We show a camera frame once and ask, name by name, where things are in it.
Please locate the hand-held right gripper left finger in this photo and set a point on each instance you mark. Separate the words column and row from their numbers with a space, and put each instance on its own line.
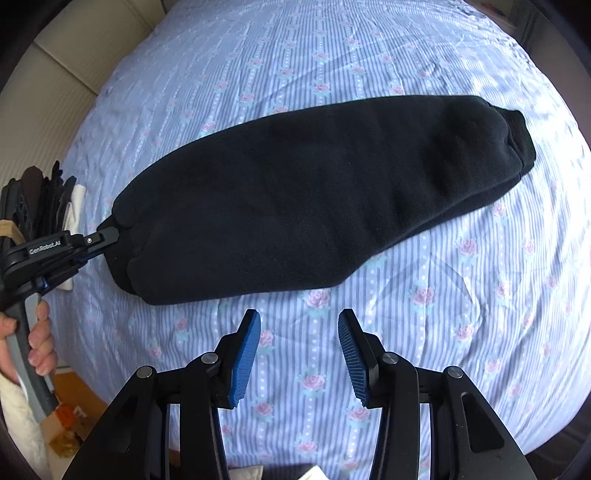
column 244, row 357

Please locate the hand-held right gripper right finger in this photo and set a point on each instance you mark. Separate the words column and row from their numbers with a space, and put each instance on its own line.
column 353, row 357

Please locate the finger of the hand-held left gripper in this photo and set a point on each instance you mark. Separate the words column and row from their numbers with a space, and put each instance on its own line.
column 104, row 237

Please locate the black pants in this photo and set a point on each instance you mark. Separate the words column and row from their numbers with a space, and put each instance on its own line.
column 323, row 198

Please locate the person's left hand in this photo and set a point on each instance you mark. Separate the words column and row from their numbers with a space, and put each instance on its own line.
column 39, row 339

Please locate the pile of dark clothes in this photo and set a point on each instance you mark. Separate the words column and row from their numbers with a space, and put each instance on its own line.
column 44, row 196

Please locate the floral striped bed sheet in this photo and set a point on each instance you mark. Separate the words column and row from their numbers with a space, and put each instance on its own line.
column 461, row 300

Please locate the white quilted cloth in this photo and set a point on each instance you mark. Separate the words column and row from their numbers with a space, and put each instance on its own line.
column 18, row 415

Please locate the beige headboard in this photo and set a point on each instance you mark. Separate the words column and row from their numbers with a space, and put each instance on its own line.
column 64, row 60

